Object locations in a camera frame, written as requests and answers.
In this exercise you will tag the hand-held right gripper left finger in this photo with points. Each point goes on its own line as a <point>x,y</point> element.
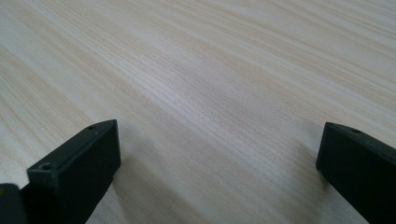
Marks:
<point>74,174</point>

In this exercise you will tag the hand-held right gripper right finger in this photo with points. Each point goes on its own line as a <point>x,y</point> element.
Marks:
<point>361,168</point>

